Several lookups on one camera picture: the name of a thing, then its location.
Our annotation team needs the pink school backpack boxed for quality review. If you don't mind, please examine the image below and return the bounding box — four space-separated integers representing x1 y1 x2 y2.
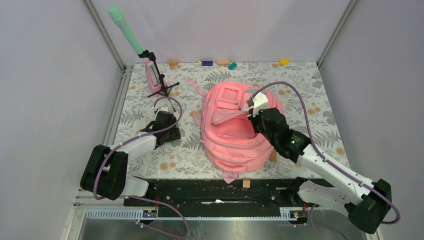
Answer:
187 78 274 184

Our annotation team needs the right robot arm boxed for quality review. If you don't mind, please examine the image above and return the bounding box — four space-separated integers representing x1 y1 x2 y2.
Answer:
248 107 393 234

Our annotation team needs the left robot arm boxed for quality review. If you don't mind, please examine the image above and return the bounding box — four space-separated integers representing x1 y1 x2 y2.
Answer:
80 110 181 206

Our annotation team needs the black microphone tripod stand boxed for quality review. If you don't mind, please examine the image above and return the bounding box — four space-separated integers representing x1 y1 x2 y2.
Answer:
138 49 180 98

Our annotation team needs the tan block near backpack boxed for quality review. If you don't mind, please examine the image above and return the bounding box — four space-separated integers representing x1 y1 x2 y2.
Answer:
270 149 277 163

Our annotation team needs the pink metronome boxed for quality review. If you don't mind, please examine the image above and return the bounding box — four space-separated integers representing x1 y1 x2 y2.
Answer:
144 59 162 96

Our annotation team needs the tan wooden block rear left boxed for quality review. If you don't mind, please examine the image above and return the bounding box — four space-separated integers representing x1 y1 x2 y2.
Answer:
168 59 179 67

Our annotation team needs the wooden block on base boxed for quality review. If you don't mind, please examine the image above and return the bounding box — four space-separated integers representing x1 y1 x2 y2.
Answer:
242 178 251 189

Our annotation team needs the yellow toy block rear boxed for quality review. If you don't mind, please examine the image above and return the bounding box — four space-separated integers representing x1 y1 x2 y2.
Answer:
279 59 290 66

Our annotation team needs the teal toy block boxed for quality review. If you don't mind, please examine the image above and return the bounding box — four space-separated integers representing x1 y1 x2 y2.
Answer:
228 62 237 70

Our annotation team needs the purple toy block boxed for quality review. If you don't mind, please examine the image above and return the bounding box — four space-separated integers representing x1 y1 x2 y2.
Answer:
201 60 214 67

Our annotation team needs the long tan wooden block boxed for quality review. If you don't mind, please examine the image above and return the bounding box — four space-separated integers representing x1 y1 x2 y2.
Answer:
216 59 230 66

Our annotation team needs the mint green microphone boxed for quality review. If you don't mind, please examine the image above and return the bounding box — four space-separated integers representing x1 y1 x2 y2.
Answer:
107 5 144 55

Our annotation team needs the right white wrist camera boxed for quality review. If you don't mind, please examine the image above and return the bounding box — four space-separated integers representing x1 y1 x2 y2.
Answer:
247 92 269 117

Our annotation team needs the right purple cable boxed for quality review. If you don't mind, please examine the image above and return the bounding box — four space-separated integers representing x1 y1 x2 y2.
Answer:
249 81 402 225

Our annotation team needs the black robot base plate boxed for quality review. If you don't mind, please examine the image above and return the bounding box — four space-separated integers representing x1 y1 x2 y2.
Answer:
123 177 332 219

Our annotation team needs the grey slotted cable duct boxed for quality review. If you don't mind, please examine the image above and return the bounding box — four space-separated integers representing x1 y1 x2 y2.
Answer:
85 207 308 221

